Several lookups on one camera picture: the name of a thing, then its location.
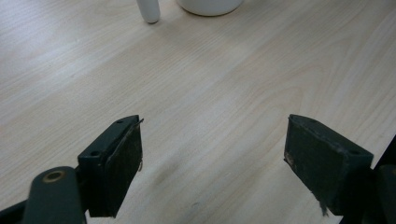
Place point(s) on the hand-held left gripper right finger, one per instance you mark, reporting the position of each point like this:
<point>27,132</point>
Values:
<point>323,161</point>

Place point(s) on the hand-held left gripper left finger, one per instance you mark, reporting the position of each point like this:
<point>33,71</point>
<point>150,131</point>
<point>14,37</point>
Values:
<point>109,168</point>

